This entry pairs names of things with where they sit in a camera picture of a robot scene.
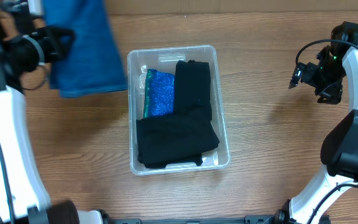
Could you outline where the blue green sequin garment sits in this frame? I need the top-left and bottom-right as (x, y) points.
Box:
(143, 69), (175, 118)

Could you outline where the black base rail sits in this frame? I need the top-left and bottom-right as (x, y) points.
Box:
(109, 215), (274, 224)

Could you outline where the black cloth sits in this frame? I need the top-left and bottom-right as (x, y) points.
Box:
(136, 106), (220, 169)
(173, 60), (212, 121)

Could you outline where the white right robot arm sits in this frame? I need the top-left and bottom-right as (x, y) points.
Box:
(266, 21), (358, 223)

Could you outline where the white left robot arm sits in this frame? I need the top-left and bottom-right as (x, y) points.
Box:
(0, 1), (109, 224)

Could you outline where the blue denim cloth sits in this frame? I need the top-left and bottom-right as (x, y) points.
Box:
(43, 0), (127, 98)

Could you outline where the clear plastic storage bin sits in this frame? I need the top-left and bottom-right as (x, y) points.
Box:
(127, 45), (231, 175)

